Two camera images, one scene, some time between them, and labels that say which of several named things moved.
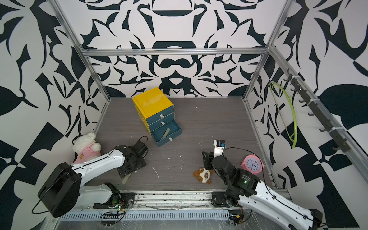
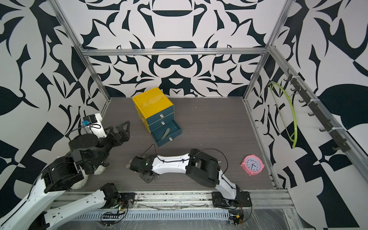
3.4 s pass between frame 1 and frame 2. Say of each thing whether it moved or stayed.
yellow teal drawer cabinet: stayed
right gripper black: moved
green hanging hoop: stayed
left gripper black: moved
